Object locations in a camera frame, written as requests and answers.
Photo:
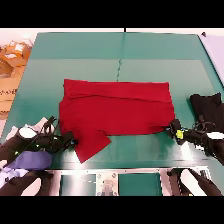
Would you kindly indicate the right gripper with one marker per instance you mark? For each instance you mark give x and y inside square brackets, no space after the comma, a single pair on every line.
[175,130]

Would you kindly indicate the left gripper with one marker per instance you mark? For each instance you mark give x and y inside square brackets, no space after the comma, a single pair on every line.
[69,140]

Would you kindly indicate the red T-shirt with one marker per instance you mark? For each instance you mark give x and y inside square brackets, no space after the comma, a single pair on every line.
[116,110]

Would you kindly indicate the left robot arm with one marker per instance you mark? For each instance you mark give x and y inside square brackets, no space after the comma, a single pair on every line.
[13,146]

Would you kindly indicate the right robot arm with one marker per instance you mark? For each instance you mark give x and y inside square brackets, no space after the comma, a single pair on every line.
[210,143]

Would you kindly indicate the white garment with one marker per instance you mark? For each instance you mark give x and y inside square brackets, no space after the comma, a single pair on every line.
[36,124]

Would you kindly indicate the black garment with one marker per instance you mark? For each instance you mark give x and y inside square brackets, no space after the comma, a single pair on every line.
[208,108]

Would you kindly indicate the purple garment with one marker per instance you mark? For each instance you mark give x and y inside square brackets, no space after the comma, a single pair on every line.
[31,160]

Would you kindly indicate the brown cardboard box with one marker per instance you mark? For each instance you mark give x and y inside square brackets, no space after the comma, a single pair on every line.
[11,73]

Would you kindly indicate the silver frame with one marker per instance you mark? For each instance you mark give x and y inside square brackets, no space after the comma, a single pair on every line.
[106,183]

